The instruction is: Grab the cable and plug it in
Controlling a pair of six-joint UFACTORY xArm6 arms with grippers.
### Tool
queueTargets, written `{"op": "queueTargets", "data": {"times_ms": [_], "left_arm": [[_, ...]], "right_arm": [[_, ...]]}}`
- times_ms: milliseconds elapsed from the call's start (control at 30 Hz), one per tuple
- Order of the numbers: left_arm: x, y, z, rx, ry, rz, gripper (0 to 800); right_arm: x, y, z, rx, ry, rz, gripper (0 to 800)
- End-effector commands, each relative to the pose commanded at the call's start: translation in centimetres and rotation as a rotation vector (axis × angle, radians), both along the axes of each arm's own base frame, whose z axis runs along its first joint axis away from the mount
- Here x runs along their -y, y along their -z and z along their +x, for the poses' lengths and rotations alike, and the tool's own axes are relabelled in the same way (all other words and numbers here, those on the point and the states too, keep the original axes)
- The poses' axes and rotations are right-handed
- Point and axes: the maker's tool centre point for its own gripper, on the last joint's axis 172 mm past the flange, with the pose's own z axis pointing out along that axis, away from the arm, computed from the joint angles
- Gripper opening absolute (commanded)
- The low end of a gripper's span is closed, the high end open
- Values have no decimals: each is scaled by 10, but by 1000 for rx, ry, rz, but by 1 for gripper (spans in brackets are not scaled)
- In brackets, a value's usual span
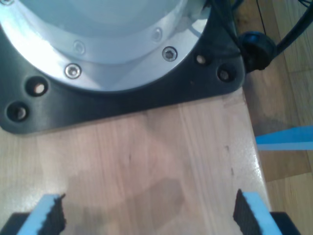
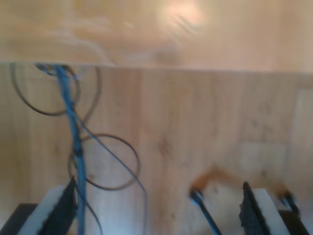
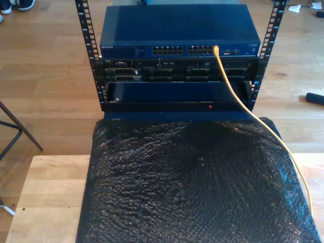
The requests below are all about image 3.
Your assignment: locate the black perforated rack post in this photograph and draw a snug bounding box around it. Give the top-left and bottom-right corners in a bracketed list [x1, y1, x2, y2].
[74, 0, 107, 112]
[249, 0, 288, 111]

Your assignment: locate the black bubble mat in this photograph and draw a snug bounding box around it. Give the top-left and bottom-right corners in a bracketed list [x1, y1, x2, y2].
[75, 116, 321, 243]

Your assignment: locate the black metal stool frame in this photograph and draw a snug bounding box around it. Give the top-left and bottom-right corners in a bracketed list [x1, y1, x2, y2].
[0, 100, 44, 161]

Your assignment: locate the blue network switch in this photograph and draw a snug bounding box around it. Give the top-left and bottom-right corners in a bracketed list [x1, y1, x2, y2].
[99, 4, 261, 58]

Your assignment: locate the white metal foot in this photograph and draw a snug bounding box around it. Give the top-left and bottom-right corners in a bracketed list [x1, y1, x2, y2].
[0, 196, 16, 216]

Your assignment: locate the blue recessed rack panel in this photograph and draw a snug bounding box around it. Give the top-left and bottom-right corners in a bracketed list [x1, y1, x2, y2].
[105, 81, 252, 104]

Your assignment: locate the black rack bar red light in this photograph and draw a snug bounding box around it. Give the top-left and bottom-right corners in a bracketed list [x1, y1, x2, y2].
[102, 100, 254, 112]

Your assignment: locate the dark shoe white sole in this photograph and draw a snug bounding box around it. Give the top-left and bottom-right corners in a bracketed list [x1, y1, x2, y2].
[0, 0, 13, 15]
[17, 0, 36, 11]

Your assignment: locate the yellow network cable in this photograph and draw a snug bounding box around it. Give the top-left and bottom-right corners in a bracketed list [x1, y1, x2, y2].
[213, 45, 314, 216]

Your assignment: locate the blue rack base plate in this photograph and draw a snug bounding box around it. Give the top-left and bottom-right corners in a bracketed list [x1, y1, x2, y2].
[103, 110, 255, 123]

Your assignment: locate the black cylinder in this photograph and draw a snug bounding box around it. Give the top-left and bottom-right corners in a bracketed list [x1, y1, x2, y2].
[305, 92, 324, 106]

